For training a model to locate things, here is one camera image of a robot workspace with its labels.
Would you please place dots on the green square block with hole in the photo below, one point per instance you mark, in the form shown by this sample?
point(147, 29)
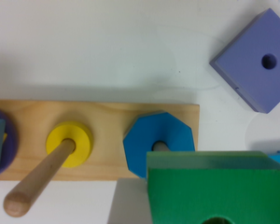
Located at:
point(198, 187)

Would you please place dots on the blue octagon block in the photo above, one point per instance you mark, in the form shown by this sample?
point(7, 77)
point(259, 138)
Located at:
point(149, 129)

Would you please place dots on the large purple square block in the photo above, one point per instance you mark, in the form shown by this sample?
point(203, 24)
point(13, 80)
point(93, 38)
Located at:
point(250, 63)

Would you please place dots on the purple round disc block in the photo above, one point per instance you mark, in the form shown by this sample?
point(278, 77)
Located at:
point(10, 145)

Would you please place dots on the yellow block under blue square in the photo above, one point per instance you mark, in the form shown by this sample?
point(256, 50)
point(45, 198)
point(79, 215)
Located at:
point(4, 137)

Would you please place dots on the wooden peg base board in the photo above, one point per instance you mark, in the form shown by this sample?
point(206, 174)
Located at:
point(108, 123)

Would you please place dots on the front wooden peg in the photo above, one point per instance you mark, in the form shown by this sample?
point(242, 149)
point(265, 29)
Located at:
point(160, 146)

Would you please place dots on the wooden peg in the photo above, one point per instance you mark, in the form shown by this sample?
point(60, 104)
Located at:
point(22, 197)
point(160, 146)

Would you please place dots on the middle wooden peg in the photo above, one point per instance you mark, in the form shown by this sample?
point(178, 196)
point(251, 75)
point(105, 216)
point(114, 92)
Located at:
point(22, 197)

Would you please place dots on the yellow round ring block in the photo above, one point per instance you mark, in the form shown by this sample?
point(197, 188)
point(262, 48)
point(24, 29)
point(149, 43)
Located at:
point(77, 132)

